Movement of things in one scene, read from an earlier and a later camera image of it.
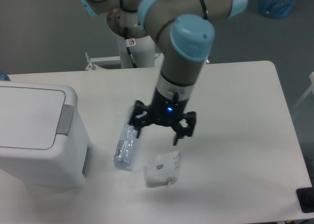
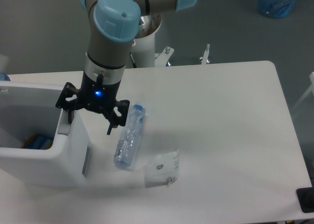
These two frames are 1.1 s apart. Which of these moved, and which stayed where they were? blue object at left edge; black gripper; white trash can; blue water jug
Moved: black gripper
Stayed: blue water jug; white trash can; blue object at left edge
